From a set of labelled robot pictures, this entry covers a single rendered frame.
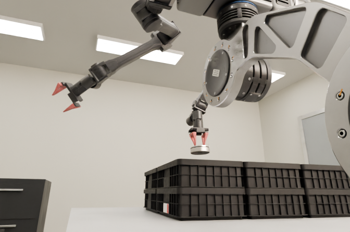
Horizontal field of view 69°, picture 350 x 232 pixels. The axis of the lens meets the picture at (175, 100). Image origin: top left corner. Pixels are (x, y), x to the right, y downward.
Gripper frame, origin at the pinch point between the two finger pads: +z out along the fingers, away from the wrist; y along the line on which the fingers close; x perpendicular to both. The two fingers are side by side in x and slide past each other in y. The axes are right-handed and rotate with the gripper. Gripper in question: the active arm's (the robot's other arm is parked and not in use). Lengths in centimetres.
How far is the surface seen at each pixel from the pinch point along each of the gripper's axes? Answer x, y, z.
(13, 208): -103, 115, 25
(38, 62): -262, 170, -200
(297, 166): 28.1, -36.5, 15.9
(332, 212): 25, -52, 36
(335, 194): 26, -55, 28
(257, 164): 28.9, -15.2, 15.6
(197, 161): 30.0, 12.7, 15.1
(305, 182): 26, -40, 23
